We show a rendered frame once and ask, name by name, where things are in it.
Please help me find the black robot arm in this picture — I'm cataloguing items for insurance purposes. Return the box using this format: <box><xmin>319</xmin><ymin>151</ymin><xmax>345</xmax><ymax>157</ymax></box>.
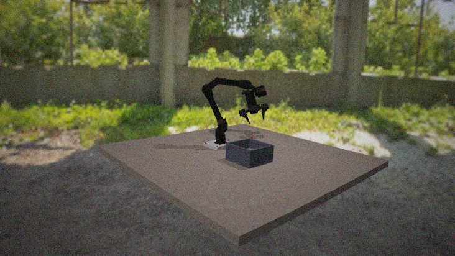
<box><xmin>201</xmin><ymin>77</ymin><xmax>267</xmax><ymax>145</ymax></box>

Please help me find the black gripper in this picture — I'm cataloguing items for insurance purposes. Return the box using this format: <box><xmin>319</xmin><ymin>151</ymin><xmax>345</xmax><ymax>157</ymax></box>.
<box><xmin>239</xmin><ymin>99</ymin><xmax>269</xmax><ymax>124</ymax></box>

